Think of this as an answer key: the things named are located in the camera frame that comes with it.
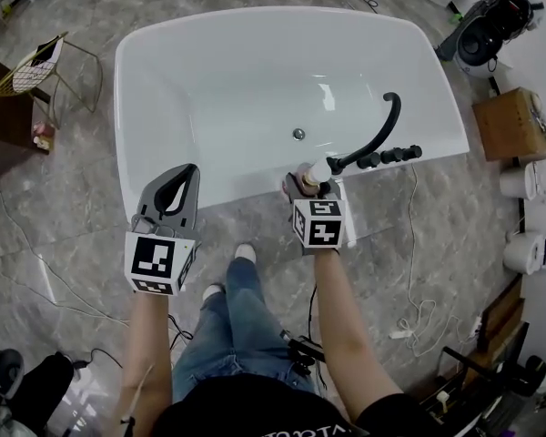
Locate closed brown cardboard box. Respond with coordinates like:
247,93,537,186
470,86,546,163

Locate white toilet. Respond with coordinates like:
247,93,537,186
499,158,546,200
501,231,546,276

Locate black curved faucet spout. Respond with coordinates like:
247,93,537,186
326,91,403,176

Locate person's right forearm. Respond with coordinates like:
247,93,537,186
312,247,405,422

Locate small pink item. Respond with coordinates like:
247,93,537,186
31,119,56,150

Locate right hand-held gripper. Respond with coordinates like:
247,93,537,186
283,172,348,257

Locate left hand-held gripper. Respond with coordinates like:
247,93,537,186
124,162,203,297

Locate black metal rack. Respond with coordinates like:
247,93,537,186
418,320,546,437

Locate person's white shoe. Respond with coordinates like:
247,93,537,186
201,283,227,305
233,242,258,264

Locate gold wire stool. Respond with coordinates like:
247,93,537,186
0,31,106,130

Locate person's left forearm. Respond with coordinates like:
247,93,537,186
116,289,175,428

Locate black waist-mounted device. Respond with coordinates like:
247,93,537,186
278,329,328,378

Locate white bathtub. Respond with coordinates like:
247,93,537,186
113,5,471,239

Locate person's black shirt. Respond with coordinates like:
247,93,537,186
151,372,443,437

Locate pink white spray bottle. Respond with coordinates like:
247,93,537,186
281,158,334,198

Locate dark wooden vanity cabinet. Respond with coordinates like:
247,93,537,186
0,54,52,187

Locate person's blue jeans legs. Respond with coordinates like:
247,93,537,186
171,256,320,405

